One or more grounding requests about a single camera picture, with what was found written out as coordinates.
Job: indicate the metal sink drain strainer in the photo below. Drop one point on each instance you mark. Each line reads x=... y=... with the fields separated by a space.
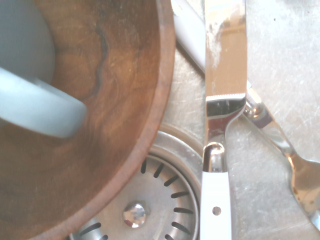
x=160 y=190

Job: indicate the stainless steel double sink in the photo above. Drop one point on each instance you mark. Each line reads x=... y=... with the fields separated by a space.
x=287 y=62

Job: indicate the brown wooden bowl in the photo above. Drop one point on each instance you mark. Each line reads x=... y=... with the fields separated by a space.
x=112 y=75

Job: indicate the grey-blue ceramic mug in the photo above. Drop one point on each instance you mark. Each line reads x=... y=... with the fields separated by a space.
x=25 y=100

